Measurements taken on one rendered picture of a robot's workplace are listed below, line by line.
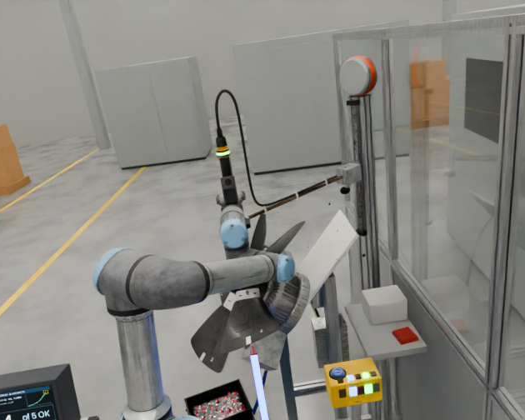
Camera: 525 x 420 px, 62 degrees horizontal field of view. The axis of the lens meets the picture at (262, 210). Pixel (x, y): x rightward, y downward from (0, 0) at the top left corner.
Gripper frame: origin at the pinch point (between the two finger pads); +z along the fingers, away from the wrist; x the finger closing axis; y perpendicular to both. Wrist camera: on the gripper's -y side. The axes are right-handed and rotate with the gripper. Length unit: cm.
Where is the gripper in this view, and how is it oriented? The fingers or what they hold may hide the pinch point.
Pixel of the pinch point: (230, 190)
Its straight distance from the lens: 155.3
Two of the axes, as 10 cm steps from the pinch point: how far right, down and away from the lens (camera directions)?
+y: 1.4, 9.2, 3.6
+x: 9.9, -1.6, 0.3
